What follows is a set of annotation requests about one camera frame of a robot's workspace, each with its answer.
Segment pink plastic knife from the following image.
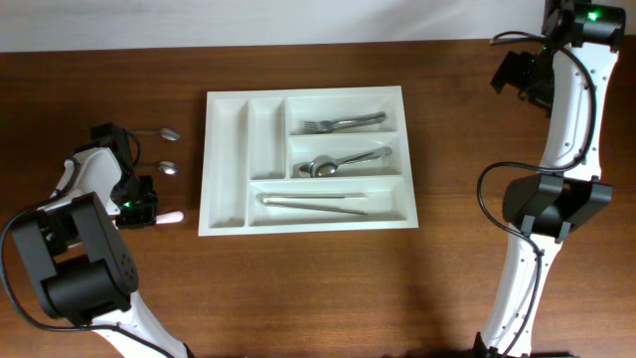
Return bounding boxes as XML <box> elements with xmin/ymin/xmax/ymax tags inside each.
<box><xmin>156</xmin><ymin>211</ymin><xmax>185</xmax><ymax>225</ymax></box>

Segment small metal teaspoon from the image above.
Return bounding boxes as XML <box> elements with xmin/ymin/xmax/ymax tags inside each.
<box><xmin>131</xmin><ymin>127</ymin><xmax>181</xmax><ymax>141</ymax></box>
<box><xmin>135</xmin><ymin>161</ymin><xmax>179</xmax><ymax>175</ymax></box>

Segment metal kitchen tongs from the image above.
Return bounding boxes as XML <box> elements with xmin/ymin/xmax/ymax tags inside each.
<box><xmin>256</xmin><ymin>193</ymin><xmax>368</xmax><ymax>216</ymax></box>

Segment large metal spoon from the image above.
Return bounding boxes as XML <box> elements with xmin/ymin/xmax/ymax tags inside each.
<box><xmin>309</xmin><ymin>146</ymin><xmax>393</xmax><ymax>177</ymax></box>
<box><xmin>293</xmin><ymin>162</ymin><xmax>315</xmax><ymax>178</ymax></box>

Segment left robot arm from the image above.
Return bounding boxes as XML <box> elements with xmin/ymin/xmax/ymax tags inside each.
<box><xmin>1</xmin><ymin>123</ymin><xmax>192</xmax><ymax>357</ymax></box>

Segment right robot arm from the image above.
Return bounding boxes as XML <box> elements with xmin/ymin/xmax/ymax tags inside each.
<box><xmin>471</xmin><ymin>0</ymin><xmax>627</xmax><ymax>357</ymax></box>

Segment white plastic cutlery tray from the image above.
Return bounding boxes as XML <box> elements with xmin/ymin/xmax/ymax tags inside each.
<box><xmin>199</xmin><ymin>87</ymin><xmax>418</xmax><ymax>236</ymax></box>

